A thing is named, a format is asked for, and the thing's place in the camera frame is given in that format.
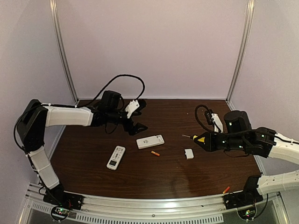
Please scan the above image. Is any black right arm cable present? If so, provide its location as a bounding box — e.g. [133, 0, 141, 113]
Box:
[195, 104, 299, 145]

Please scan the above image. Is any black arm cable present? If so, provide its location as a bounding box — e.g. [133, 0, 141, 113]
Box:
[195, 104, 299, 145]
[13, 74, 145, 150]

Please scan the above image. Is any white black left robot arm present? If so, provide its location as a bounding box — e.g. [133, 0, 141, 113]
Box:
[14, 91, 147, 192]

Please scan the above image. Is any yellow handled screwdriver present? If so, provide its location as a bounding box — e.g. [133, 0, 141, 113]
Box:
[182, 134, 205, 143]

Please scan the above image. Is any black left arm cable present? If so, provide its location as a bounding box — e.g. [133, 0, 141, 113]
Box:
[13, 74, 145, 150]

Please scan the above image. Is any right aluminium corner post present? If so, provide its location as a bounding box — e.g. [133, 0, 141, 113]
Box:
[226, 0, 255, 105]

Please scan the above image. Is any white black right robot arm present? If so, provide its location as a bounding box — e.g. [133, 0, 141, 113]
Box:
[191, 110, 299, 195]

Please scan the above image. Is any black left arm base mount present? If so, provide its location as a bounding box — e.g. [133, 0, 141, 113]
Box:
[43, 189, 83, 210]

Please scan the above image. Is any red orange battery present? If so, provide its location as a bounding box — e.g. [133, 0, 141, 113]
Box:
[151, 151, 160, 156]
[222, 186, 230, 194]

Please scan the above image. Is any white battery cover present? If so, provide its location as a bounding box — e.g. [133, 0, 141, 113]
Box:
[184, 148, 194, 160]

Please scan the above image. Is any aluminium front rail frame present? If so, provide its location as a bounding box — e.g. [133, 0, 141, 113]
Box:
[16, 183, 290, 224]

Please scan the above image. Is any left aluminium corner post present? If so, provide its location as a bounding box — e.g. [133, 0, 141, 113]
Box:
[49, 0, 79, 103]

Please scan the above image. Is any aluminium corner post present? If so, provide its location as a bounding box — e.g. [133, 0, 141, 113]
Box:
[49, 0, 79, 103]
[226, 0, 255, 105]

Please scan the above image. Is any large white remote control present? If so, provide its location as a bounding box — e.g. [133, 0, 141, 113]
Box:
[136, 135, 165, 149]

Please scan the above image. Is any small white remote control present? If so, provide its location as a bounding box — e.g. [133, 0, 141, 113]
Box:
[106, 146, 126, 170]

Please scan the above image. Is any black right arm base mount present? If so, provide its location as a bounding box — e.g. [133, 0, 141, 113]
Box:
[223, 187, 263, 210]

